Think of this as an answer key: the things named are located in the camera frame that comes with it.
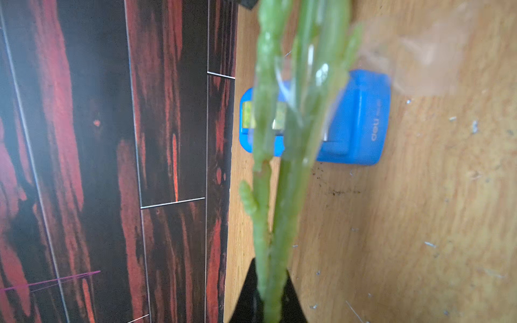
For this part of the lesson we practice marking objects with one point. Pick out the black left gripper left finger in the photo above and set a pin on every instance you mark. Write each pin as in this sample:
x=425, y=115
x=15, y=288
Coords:
x=247, y=307

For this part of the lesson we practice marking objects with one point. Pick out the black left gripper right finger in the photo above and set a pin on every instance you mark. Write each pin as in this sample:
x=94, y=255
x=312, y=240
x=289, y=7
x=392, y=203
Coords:
x=292, y=311

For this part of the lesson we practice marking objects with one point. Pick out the artificial flower bouquet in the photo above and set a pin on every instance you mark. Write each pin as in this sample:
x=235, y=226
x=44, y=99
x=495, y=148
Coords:
x=289, y=129

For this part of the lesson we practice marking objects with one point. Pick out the clear tape strip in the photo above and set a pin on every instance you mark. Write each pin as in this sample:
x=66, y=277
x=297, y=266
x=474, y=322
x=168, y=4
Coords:
x=412, y=60

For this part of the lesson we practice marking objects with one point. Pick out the blue tape dispenser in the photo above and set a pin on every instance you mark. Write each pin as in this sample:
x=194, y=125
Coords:
x=359, y=126

